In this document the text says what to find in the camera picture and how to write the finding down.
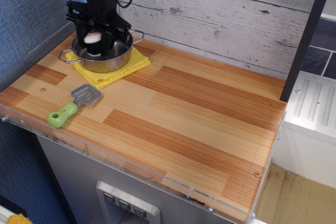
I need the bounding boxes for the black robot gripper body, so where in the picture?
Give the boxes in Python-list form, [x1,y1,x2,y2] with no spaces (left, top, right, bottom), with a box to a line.
[67,0,131,36]

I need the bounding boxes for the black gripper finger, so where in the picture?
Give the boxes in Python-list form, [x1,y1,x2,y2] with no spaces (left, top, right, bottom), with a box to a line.
[101,31,118,56]
[75,21,92,48]

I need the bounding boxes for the plush sushi roll toy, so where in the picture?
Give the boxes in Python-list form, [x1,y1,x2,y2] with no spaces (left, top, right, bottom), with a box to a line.
[84,31,102,56]

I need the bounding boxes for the green handled grey spatula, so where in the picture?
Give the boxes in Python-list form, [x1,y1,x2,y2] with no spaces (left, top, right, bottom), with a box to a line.
[47,84,102,128]

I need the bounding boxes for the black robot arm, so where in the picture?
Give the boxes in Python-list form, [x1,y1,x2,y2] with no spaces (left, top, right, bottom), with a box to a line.
[66,0,132,56]

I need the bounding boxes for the stainless steel pot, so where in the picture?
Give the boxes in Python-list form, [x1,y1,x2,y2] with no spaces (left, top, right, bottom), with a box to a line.
[58,30,145,73]

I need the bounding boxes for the yellow cloth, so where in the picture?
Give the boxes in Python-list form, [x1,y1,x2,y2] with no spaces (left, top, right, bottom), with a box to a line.
[72,48,151,90]

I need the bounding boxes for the clear acrylic table edge guard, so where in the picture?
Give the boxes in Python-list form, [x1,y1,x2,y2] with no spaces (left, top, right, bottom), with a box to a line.
[1,101,281,223]

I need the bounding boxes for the grey toy fridge cabinet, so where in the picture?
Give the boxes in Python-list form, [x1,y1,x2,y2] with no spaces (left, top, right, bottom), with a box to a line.
[38,136,252,223]

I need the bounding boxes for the silver dispenser panel with buttons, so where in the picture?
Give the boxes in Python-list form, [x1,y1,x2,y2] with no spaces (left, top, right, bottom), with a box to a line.
[96,180,161,223]

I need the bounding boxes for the yellow object bottom left corner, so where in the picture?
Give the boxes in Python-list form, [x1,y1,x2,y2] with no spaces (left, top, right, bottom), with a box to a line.
[6,214,32,224]

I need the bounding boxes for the white toy sink unit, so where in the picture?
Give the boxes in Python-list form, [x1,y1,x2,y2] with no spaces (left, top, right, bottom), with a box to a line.
[272,71,335,187]

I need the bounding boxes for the black vertical post right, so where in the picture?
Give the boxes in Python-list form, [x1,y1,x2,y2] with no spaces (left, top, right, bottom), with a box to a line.
[280,0,327,102]

